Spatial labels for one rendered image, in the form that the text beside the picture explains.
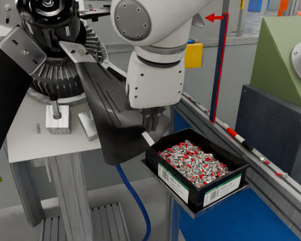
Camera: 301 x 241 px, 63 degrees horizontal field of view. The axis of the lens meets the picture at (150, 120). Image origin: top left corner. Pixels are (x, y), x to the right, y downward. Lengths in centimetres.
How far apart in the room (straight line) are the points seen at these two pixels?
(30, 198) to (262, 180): 127
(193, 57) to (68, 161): 59
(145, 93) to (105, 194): 143
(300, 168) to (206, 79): 90
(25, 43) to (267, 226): 72
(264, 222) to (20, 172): 119
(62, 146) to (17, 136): 12
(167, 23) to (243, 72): 151
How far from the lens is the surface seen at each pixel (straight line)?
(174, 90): 45
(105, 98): 51
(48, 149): 75
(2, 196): 180
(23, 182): 154
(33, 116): 77
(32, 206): 165
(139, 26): 29
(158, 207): 170
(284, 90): 92
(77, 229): 109
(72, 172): 90
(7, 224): 183
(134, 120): 53
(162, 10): 27
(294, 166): 90
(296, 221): 64
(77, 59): 55
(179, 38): 38
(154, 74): 41
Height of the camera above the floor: 124
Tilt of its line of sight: 27 degrees down
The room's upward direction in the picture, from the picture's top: straight up
